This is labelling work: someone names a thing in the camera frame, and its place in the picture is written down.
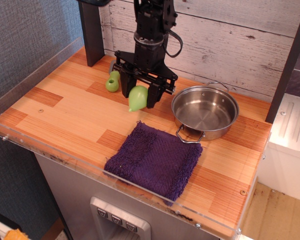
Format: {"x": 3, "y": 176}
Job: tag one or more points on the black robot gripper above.
{"x": 147, "y": 64}

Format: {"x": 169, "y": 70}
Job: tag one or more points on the green toy pear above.
{"x": 137, "y": 98}

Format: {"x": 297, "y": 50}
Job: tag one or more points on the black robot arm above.
{"x": 154, "y": 19}

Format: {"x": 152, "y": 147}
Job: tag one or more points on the purple folded towel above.
{"x": 155, "y": 160}

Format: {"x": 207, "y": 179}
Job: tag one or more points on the grey toy fridge cabinet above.
{"x": 98, "y": 205}

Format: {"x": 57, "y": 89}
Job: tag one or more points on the white toy sink unit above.
{"x": 279, "y": 168}

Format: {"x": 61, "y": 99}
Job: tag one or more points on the yellow object bottom left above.
{"x": 15, "y": 234}

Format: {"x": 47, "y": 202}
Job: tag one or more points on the green handled grey spatula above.
{"x": 112, "y": 83}

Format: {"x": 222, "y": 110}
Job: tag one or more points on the metal bowl with handles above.
{"x": 204, "y": 112}

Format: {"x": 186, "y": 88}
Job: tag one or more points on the dark left shelf post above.
{"x": 92, "y": 32}

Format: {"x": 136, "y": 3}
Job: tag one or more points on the dark shelf post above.
{"x": 285, "y": 77}
{"x": 92, "y": 32}

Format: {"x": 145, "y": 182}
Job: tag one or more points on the clear acrylic guard rail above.
{"x": 65, "y": 111}

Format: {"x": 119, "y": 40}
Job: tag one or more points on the dark right shelf post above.
{"x": 285, "y": 77}

